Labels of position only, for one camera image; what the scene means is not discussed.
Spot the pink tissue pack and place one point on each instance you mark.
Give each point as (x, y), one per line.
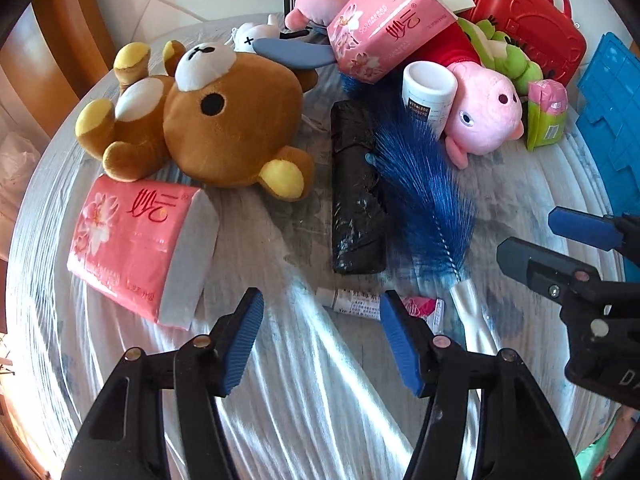
(125, 240)
(385, 25)

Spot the brown bear plush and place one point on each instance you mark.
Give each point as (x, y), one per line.
(225, 135)

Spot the white bottle dark label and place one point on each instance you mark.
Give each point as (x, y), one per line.
(430, 95)

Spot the white pink ointment tube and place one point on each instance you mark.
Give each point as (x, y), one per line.
(350, 302)

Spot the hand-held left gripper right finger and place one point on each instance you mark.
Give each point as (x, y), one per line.
(405, 345)

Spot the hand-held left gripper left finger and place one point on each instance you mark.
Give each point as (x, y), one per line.
(245, 345)

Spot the pink green soft packet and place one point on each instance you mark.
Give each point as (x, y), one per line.
(545, 115)

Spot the black garbage bag roll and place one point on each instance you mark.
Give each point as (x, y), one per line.
(357, 195)

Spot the blue plastic storage crate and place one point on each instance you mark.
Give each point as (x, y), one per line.
(615, 125)

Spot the small white plush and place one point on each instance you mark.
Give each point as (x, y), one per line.
(252, 35)

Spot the green frog plush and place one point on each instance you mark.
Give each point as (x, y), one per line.
(515, 65)

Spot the pink pig plush red dress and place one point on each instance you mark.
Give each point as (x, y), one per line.
(480, 110)

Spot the pink plush with suction cup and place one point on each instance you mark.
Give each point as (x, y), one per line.
(310, 5)

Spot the red small suitcase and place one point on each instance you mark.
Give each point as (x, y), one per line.
(540, 30)

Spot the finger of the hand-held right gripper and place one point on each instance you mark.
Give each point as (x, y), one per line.
(580, 227)
(535, 265)

